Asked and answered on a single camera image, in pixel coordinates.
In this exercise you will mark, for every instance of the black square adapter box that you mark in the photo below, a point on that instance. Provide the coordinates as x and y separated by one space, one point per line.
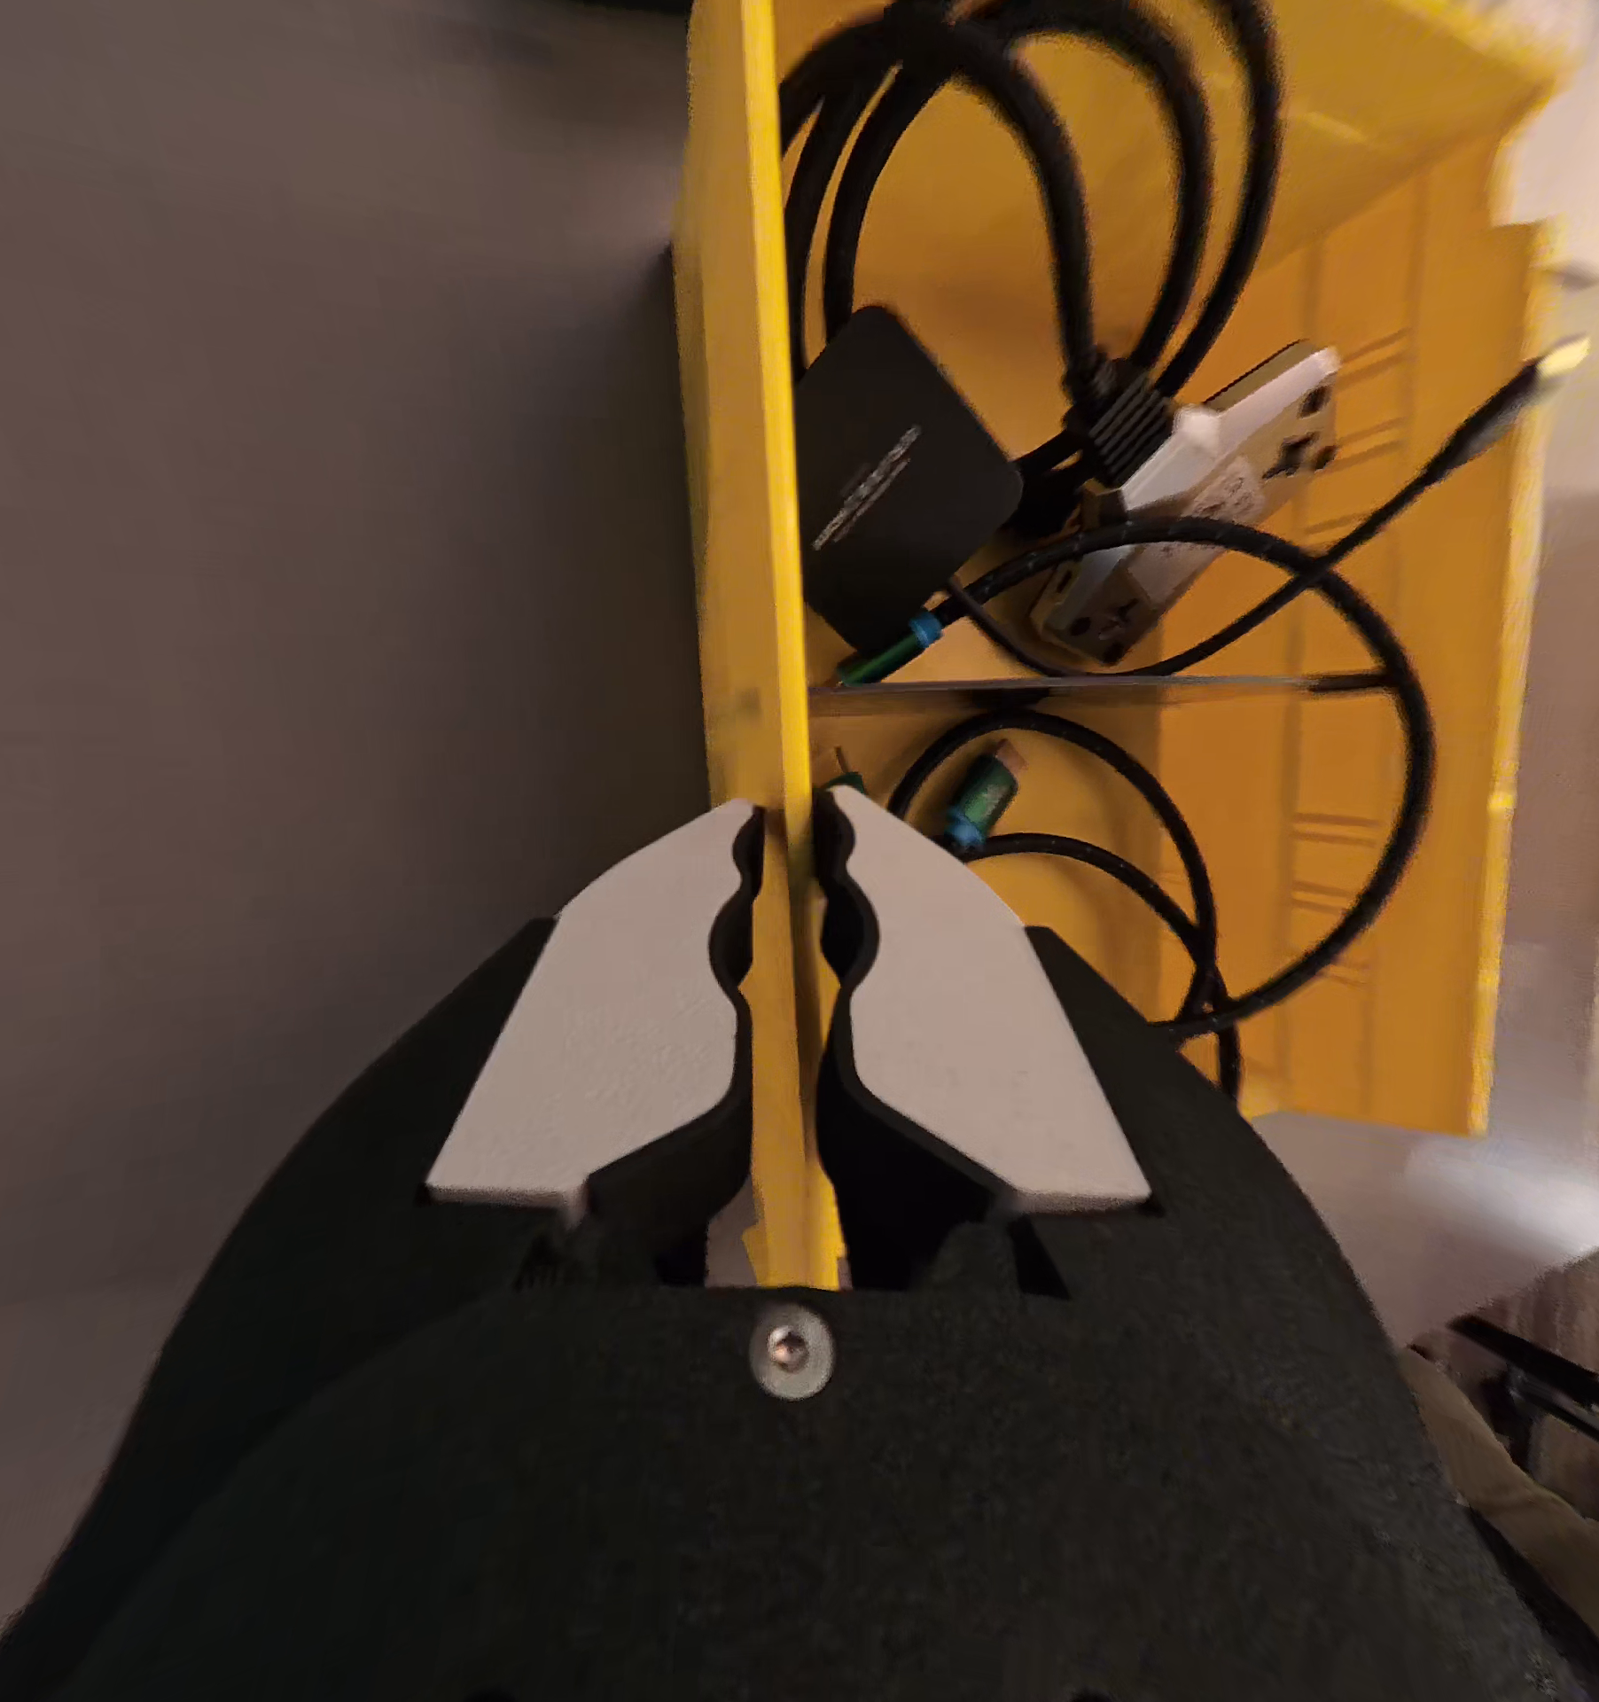
892 478

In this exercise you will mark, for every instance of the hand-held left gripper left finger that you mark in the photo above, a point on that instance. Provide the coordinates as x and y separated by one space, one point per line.
588 1038

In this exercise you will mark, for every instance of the beige cloth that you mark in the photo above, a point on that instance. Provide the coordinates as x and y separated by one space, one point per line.
1531 1502

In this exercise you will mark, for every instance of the grey bin divider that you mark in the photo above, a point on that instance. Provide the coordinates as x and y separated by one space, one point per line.
1118 684

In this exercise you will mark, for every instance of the black metal frame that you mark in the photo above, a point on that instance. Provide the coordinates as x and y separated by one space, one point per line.
1558 1370

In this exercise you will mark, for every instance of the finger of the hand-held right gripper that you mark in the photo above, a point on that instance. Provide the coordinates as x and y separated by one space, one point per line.
1126 592
1238 452

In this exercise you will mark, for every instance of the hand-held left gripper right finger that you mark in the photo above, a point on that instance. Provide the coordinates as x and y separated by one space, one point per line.
986 1050

